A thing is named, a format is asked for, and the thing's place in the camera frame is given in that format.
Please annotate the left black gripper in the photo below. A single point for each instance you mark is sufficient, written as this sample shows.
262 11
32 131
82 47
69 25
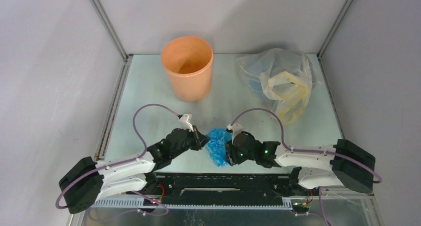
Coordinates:
199 139

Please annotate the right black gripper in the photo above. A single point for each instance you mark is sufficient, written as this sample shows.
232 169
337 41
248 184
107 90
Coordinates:
229 153

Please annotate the blue plastic trash bag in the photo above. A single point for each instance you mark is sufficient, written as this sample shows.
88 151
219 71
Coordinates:
215 147

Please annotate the translucent white plastic bag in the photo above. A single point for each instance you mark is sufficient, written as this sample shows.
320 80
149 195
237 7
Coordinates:
282 79

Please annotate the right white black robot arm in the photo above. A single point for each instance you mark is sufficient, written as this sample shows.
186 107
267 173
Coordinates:
343 164

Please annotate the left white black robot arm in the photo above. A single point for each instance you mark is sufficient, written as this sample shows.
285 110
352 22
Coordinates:
89 181

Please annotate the orange plastic trash bin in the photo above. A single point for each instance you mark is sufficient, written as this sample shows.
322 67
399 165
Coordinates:
188 63

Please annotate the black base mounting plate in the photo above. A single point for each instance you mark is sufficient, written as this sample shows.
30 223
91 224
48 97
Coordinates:
218 189

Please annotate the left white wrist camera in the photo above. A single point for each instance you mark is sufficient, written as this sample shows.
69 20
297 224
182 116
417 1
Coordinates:
185 121

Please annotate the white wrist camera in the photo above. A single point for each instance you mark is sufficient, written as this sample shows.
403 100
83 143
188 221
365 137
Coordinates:
234 129
185 121

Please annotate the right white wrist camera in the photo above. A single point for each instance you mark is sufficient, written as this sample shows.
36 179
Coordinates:
234 129

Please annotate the aluminium frame rail front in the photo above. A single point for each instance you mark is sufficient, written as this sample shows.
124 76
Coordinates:
133 199

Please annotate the left side aluminium rail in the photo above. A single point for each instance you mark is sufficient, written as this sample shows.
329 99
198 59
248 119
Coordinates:
110 119

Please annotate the left aluminium corner post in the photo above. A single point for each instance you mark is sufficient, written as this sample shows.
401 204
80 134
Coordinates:
105 20

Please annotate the aluminium corner post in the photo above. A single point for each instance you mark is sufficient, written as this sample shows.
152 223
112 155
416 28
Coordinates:
335 26
105 20

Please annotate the right aluminium corner post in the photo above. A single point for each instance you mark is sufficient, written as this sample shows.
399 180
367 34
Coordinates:
335 26

